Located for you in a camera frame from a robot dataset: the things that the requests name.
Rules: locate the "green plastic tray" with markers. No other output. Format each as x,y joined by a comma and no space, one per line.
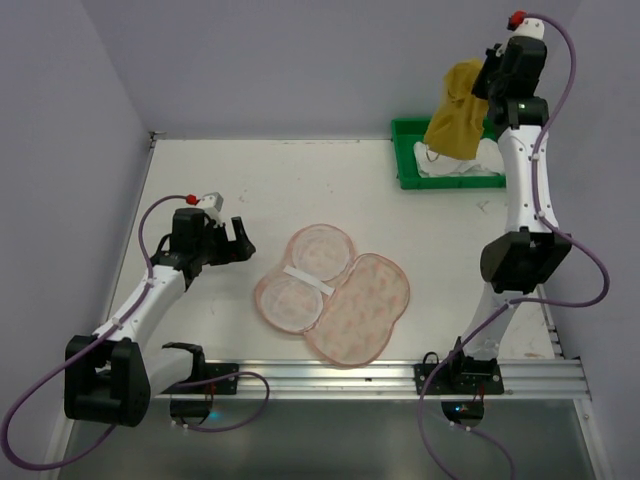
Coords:
405,132

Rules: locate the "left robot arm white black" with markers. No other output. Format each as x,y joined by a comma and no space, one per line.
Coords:
109,380

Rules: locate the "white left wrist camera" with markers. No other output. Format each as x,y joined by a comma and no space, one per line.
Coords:
212,204

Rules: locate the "aluminium mounting rail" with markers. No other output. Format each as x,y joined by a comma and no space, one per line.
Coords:
393,380

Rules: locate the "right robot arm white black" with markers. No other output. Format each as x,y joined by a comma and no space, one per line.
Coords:
524,257

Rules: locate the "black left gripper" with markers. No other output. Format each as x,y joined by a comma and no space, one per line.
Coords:
228,245

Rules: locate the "white bra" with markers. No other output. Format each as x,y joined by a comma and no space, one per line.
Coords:
487,162

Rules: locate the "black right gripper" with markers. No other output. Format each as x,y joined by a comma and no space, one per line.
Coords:
484,85

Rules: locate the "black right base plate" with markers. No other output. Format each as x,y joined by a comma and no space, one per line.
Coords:
440,377

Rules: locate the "floral mesh laundry bag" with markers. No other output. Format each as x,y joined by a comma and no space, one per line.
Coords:
344,304

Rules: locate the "yellow bra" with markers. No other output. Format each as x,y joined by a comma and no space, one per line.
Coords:
456,127

